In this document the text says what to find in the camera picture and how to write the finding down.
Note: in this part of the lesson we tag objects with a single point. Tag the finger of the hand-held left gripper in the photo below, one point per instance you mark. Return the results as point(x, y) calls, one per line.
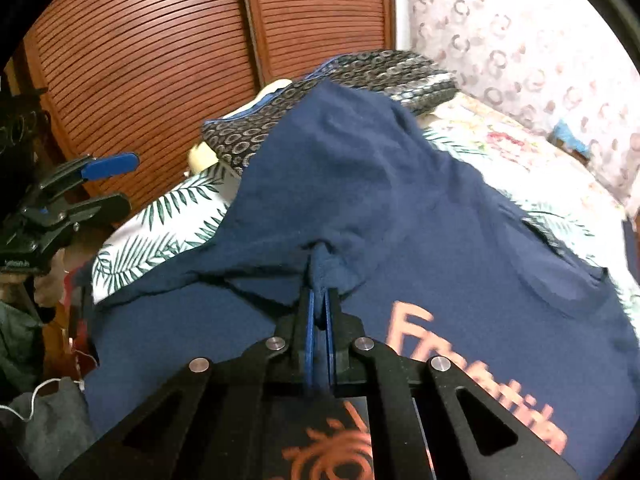
point(110, 166)
point(95, 209)

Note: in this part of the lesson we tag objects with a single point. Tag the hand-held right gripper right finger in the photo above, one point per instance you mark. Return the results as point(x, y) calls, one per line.
point(328, 330)

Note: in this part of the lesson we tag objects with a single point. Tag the dark circle pattern pillow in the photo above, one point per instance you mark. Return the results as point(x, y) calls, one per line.
point(350, 70)

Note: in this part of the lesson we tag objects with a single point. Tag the blue tissue box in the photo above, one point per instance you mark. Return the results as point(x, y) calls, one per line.
point(570, 137)

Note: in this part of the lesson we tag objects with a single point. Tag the grey cloth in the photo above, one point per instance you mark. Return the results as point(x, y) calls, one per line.
point(50, 425)

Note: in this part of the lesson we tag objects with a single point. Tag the wooden louvered wardrobe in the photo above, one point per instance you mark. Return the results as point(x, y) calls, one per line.
point(150, 60)

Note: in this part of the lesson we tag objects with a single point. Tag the floral blanket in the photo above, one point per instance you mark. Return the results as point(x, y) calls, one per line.
point(500, 145)

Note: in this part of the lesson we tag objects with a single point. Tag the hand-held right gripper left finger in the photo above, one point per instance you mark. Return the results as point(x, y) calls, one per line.
point(310, 330)

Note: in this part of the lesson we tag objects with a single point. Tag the circle print sheer curtain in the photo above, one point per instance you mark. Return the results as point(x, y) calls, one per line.
point(525, 35)

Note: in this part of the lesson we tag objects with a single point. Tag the cream pillow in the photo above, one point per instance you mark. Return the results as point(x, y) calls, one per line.
point(200, 157)

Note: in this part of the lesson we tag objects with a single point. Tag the red cloth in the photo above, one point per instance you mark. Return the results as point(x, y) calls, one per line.
point(80, 320)

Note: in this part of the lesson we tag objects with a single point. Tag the leaf print bedsheet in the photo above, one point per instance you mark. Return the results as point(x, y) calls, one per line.
point(150, 220)

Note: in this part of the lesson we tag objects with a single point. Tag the navy blue t-shirt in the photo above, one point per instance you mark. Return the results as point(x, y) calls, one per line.
point(400, 210)

